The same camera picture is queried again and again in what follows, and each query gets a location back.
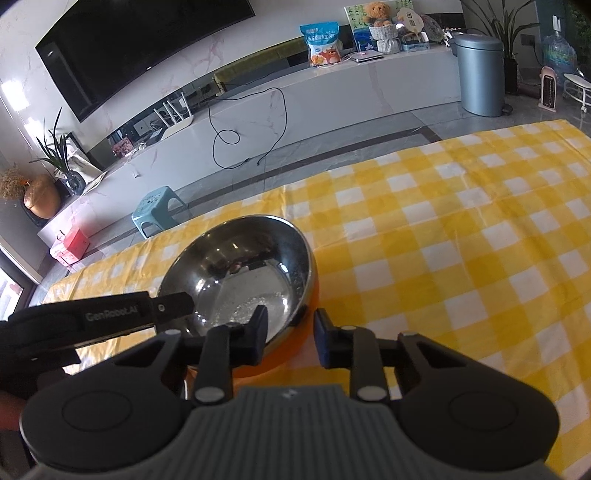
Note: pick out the dried flowers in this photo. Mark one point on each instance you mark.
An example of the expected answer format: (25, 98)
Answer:
(13, 184)

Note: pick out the pink small heater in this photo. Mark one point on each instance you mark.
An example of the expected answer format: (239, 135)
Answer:
(548, 93)

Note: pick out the blue plastic stool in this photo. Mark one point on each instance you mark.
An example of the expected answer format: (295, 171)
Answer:
(153, 210)

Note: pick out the copper vase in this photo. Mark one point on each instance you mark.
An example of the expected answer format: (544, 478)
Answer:
(42, 198)

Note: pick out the pink box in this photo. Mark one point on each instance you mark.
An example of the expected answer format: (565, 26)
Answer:
(70, 249)

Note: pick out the person's hand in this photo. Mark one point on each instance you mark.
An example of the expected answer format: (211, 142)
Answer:
(11, 409)

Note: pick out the green plant in blue vase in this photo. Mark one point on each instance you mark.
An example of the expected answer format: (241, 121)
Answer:
(55, 153)

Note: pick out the green picture book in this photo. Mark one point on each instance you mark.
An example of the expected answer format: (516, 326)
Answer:
(361, 32)

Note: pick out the white TV console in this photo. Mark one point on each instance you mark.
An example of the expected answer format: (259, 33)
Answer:
(283, 111)

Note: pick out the tall floor plant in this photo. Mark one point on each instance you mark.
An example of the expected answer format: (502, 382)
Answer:
(504, 26)

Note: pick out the blue snack bag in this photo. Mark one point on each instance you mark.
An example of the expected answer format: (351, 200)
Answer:
(323, 43)

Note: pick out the yellow checked tablecloth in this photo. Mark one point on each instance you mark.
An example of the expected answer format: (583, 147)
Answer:
(480, 242)

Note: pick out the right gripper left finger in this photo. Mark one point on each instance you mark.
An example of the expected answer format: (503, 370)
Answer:
(227, 347)

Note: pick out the teddy bear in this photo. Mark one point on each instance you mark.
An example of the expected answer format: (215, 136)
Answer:
(379, 17)

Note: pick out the white wifi router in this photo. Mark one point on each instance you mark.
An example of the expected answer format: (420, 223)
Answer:
(175, 115)

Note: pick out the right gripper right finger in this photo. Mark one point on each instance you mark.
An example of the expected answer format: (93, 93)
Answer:
(357, 350)

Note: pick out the orange steel bowl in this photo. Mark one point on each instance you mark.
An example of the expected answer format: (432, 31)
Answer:
(250, 261)

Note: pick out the black television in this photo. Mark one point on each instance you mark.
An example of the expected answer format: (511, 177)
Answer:
(99, 46)

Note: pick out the water jug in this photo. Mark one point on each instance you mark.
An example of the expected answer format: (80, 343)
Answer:
(558, 53)

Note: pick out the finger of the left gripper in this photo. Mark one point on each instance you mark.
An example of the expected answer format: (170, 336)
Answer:
(172, 310)

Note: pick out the white round stool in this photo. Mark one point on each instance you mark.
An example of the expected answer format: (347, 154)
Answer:
(578, 89)

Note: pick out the grey trash bin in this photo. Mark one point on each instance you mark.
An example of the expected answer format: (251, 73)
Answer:
(481, 70)

